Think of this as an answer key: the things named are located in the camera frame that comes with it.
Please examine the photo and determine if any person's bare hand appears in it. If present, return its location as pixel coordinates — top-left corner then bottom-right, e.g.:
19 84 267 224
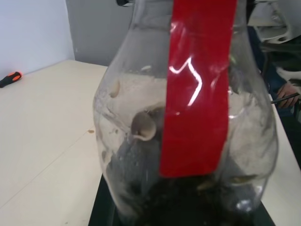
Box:
277 81 301 109

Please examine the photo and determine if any clear plastic bottle red tape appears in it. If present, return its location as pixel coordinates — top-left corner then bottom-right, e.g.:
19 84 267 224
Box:
92 0 280 226

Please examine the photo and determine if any thin black pen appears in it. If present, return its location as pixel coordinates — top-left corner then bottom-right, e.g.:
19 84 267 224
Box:
270 92 301 105

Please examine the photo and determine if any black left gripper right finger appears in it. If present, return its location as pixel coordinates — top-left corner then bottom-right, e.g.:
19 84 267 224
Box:
257 181 276 226

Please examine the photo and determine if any orange black handled screwdriver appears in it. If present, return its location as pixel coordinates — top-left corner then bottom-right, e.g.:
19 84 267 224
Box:
0 71 24 89

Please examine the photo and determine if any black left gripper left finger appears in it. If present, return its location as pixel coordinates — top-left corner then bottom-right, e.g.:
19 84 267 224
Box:
93 174 123 226

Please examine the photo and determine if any white rounded plastic frame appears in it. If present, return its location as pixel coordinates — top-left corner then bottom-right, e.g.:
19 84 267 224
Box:
249 0 301 45

